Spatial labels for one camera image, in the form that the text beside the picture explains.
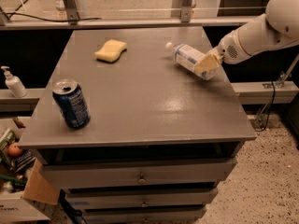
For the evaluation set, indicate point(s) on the orange fruit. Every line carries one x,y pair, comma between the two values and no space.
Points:
14,150

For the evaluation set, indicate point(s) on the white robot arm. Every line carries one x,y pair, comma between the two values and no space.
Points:
277,28

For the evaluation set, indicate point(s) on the blue pepsi can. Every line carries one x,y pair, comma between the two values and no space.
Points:
68,95

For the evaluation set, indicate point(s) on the clear plastic bottle blue label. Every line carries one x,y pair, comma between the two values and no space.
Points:
188,57

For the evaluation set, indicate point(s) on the grey drawer cabinet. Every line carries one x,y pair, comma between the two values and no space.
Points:
159,140

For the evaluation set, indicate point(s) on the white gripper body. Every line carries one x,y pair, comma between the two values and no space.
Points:
229,50

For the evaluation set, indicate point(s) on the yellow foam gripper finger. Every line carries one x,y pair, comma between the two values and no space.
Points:
216,51
209,62

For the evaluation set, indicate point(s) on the yellow sponge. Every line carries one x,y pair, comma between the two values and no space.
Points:
111,51

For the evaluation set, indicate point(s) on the cardboard box with clutter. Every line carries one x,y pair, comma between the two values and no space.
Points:
25,194

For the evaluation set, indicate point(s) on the white pump dispenser bottle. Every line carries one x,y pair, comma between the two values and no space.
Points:
13,83

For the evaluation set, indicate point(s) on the grey metal rail frame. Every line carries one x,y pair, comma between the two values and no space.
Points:
88,14

